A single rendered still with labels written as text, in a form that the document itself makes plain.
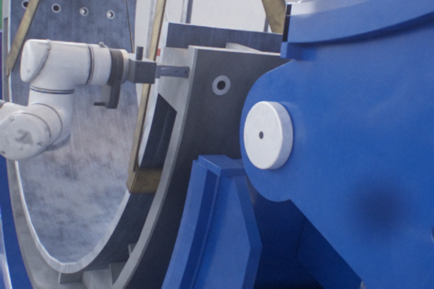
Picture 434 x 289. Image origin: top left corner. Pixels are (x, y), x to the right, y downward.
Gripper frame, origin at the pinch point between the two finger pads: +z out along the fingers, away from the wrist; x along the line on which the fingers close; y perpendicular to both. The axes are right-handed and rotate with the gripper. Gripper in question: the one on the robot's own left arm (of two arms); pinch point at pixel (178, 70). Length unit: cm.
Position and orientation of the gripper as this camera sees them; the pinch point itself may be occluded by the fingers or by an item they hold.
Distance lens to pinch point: 142.5
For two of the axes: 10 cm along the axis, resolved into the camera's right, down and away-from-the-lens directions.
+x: -4.7, -2.1, 8.6
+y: 1.3, -9.8, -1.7
